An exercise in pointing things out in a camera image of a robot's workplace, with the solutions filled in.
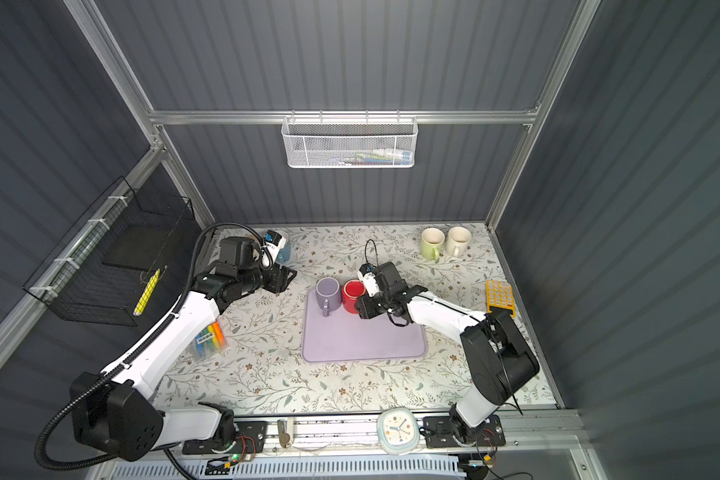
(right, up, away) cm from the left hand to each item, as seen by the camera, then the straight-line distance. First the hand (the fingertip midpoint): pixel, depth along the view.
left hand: (286, 268), depth 82 cm
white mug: (+54, +8, +22) cm, 59 cm away
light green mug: (+45, +9, +23) cm, 52 cm away
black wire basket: (-42, 0, -9) cm, 43 cm away
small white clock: (+30, -39, -9) cm, 50 cm away
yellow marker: (-29, -3, -12) cm, 32 cm away
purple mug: (+10, -8, +10) cm, 17 cm away
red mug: (+18, -7, +10) cm, 22 cm away
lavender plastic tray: (+14, -22, +14) cm, 30 cm away
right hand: (+22, -11, +8) cm, 26 cm away
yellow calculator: (+67, -10, +18) cm, 70 cm away
